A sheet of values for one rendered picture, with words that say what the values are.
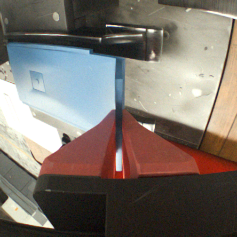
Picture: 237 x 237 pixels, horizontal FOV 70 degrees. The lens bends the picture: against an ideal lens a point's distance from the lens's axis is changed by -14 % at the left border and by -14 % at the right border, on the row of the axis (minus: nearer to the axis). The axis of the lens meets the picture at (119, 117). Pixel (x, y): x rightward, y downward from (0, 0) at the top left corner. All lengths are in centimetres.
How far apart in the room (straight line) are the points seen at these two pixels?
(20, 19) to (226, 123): 25
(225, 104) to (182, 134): 8
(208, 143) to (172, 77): 10
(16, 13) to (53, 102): 10
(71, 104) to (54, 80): 3
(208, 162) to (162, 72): 13
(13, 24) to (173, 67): 18
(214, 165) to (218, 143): 3
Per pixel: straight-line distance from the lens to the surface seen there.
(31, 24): 19
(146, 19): 21
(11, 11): 22
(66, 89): 16
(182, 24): 20
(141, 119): 16
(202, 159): 27
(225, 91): 22
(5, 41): 23
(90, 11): 18
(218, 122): 25
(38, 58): 18
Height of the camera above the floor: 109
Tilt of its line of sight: 41 degrees down
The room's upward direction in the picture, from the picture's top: 141 degrees counter-clockwise
